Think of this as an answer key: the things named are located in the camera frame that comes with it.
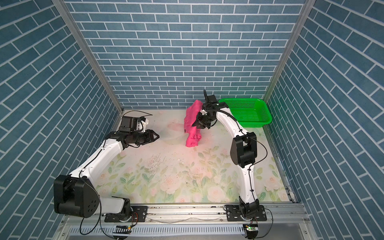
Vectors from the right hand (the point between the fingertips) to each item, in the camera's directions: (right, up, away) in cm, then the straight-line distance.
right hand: (194, 125), depth 90 cm
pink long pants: (0, -6, -1) cm, 6 cm away
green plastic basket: (+43, +10, +30) cm, 53 cm away
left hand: (-19, -6, -6) cm, 21 cm away
